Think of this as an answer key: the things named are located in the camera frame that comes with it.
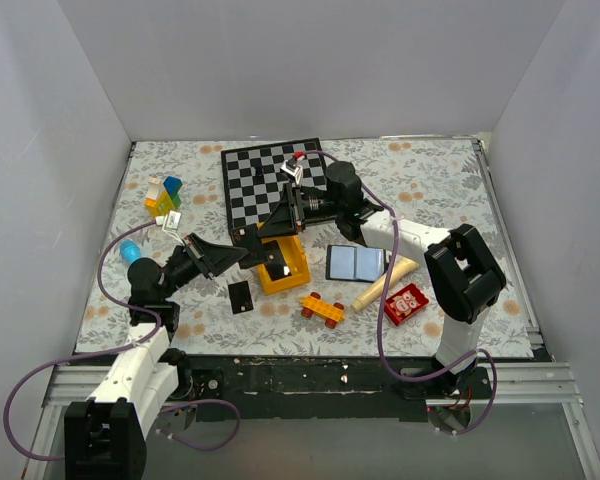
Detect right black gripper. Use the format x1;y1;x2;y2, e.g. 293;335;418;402
256;182;342;239

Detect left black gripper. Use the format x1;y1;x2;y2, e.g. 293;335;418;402
160;232;248;299

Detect yellow plastic bin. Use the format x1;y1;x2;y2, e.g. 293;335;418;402
257;236;311;295

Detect black leather card holder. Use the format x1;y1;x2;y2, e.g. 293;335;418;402
325;245;388;283

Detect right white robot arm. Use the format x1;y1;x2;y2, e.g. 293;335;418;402
258;160;506;398

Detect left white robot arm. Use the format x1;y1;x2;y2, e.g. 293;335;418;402
64;234;247;479

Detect black card on table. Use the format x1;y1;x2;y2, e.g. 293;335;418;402
228;280;254;315

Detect black white chessboard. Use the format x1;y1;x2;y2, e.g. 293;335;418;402
221;138;327;233

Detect colourful stacked toy blocks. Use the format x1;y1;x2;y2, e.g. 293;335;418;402
144;176;182;218

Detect blue toy microphone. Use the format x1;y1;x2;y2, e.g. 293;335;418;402
119;239;142;266

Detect orange toy car block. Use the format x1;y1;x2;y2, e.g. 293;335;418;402
300;292;345;329

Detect floral table mat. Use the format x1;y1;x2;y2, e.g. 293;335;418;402
75;137;534;358

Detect cream toy microphone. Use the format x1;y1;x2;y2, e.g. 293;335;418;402
350;254;420;314

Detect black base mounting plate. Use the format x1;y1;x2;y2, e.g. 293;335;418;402
170;353;491;422

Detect red owl toy block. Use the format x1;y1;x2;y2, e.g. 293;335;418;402
384;283;429;327

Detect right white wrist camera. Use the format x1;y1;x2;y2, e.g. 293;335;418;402
280;151;305;186

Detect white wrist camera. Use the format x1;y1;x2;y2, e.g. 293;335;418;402
280;151;305;186
155;210;183;244

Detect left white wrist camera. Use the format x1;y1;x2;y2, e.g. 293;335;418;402
155;210;183;244

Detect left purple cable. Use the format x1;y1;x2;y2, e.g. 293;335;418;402
2;219;241;461

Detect purple cable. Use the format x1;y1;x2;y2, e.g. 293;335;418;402
292;148;497;435
2;219;241;461

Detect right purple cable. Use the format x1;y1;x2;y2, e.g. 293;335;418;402
292;148;497;435

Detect aluminium frame rail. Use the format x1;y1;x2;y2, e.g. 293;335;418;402
20;365;108;479

